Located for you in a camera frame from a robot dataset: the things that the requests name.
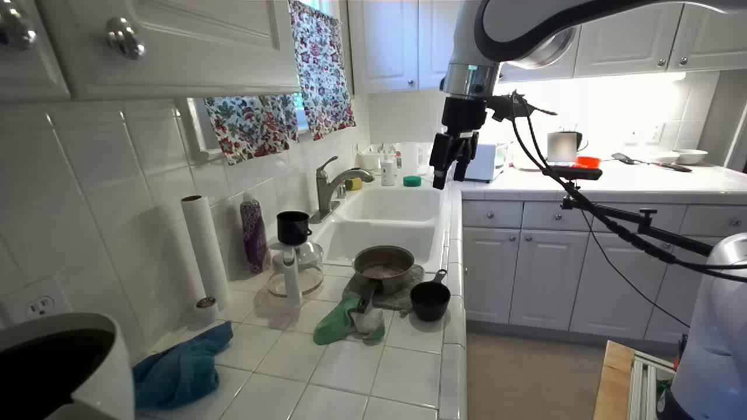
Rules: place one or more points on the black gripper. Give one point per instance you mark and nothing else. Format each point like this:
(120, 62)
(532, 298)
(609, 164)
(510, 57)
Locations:
(462, 115)

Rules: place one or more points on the white paper towel roll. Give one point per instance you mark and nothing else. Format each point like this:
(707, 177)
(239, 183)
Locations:
(204, 247)

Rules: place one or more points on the white wall cabinet door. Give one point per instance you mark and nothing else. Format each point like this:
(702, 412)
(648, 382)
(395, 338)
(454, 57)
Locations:
(195, 46)

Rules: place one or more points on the short floral curtain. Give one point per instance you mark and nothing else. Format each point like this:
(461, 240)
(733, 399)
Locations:
(251, 127)

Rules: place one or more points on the aluminium base frame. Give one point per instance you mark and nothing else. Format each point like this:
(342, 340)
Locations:
(649, 385)

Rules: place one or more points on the metal faucet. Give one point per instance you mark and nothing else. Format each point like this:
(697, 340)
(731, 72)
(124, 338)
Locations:
(328, 186)

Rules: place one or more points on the white base cabinet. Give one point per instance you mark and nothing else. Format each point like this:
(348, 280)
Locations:
(545, 270)

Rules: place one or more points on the blue cloth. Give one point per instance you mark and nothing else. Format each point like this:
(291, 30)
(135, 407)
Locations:
(179, 372)

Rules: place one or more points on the grey quilted pot holder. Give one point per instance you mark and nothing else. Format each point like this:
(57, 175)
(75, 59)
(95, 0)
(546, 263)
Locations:
(398, 297)

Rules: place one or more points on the red object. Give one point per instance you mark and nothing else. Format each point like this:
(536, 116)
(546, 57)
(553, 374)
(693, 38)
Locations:
(590, 162)

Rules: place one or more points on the black and white appliance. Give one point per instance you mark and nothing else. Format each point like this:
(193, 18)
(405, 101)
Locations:
(565, 143)

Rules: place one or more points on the white round appliance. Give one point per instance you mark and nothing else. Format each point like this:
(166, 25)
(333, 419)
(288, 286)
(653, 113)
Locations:
(107, 374)

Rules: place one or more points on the wooden table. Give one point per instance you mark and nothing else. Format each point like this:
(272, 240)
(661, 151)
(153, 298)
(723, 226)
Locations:
(614, 385)

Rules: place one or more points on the white bowl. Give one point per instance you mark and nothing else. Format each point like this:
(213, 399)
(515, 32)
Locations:
(692, 154)

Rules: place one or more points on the white wall outlet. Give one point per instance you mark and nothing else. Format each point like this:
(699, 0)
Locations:
(39, 305)

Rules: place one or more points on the white dispenser bottle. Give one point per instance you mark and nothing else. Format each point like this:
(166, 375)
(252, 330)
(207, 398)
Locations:
(368, 158)

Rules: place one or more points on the white sink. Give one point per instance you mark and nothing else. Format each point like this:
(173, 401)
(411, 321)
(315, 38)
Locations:
(386, 223)

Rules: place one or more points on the metal cabinet knob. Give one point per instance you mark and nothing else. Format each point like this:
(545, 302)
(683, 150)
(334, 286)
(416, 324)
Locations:
(124, 38)
(15, 25)

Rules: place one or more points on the black measuring cup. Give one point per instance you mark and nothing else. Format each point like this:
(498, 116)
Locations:
(430, 302)

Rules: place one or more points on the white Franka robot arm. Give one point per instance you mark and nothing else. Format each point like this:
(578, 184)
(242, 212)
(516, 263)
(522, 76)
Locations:
(467, 30)

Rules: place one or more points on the green sponge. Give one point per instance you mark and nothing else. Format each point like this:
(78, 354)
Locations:
(411, 179)

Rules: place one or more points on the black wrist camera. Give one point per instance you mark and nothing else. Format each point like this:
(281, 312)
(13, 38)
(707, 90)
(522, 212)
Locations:
(510, 105)

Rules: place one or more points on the long floral curtain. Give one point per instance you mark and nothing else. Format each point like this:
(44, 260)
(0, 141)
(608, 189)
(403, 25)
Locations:
(320, 70)

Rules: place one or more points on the metal saucepan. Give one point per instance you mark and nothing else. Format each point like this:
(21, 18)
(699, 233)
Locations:
(383, 266)

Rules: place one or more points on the white soap bottle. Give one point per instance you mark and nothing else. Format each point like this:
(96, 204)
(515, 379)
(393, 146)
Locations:
(388, 170)

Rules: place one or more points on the black external camera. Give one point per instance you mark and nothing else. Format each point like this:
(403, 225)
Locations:
(573, 170)

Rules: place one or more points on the small round tin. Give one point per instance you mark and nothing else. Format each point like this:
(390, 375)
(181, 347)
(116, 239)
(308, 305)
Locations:
(207, 305)

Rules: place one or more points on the purple bottle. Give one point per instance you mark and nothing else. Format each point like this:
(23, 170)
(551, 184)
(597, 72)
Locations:
(252, 233)

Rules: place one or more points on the glass coffee carafe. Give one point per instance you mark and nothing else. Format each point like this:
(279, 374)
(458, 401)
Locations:
(294, 233)

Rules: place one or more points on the white wall cabinet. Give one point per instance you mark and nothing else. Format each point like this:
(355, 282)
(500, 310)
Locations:
(622, 38)
(405, 43)

